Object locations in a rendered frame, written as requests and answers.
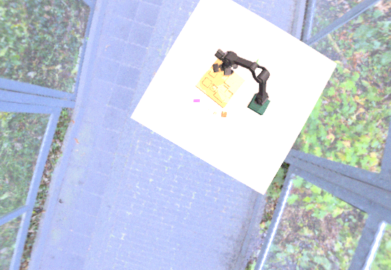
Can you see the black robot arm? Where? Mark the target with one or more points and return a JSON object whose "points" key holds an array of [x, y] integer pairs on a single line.
{"points": [[230, 58]]}

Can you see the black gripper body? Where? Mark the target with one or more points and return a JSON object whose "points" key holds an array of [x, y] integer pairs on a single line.
{"points": [[216, 67]]}

